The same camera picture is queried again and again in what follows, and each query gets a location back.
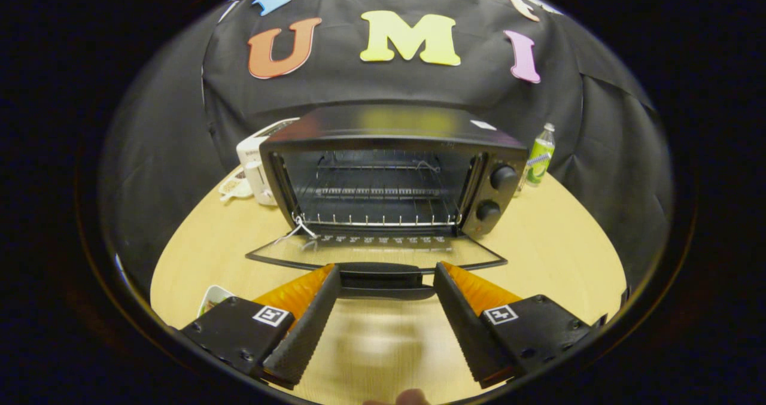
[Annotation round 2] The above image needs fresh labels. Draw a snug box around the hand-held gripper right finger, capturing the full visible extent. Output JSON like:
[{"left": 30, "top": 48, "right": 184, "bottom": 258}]
[{"left": 433, "top": 261, "right": 608, "bottom": 389}]

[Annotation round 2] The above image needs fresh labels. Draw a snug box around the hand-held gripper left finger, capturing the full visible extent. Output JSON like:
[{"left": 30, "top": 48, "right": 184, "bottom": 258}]
[{"left": 180, "top": 264, "right": 342, "bottom": 391}]

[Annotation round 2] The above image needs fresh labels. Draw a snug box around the black toaster oven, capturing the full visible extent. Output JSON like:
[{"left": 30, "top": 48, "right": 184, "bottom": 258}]
[{"left": 245, "top": 105, "right": 528, "bottom": 301}]

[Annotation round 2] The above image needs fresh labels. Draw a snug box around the white food tray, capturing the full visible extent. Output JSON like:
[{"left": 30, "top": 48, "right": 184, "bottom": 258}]
[{"left": 196, "top": 285, "right": 237, "bottom": 317}]

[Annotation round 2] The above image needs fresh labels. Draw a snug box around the white pop-up toaster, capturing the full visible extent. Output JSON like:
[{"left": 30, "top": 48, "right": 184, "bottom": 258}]
[{"left": 236, "top": 118, "right": 300, "bottom": 206}]

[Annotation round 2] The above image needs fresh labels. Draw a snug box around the small white dish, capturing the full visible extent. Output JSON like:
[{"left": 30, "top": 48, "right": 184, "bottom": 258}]
[{"left": 218, "top": 166, "right": 255, "bottom": 203}]

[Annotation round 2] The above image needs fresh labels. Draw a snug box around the clear green label bottle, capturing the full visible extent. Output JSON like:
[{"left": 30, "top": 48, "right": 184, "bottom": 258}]
[{"left": 524, "top": 123, "right": 556, "bottom": 188}]

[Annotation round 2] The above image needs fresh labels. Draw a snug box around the black backdrop cloth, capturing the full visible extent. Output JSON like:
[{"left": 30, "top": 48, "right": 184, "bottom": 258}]
[{"left": 99, "top": 0, "right": 674, "bottom": 292}]

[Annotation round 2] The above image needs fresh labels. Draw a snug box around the white string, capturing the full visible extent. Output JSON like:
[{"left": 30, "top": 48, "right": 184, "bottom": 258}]
[{"left": 272, "top": 215, "right": 322, "bottom": 251}]

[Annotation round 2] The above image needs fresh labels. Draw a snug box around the wire oven rack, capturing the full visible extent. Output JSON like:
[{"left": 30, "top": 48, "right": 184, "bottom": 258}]
[{"left": 292, "top": 153, "right": 466, "bottom": 229}]

